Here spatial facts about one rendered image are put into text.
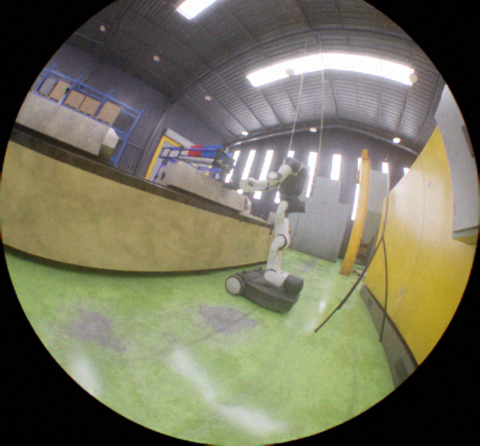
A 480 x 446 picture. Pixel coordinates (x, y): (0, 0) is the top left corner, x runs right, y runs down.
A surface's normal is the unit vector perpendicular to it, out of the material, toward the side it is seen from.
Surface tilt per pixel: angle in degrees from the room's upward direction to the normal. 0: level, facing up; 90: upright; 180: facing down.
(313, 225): 90
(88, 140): 80
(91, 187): 90
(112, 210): 90
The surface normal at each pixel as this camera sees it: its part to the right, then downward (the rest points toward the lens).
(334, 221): -0.56, -0.23
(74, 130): 0.81, 0.04
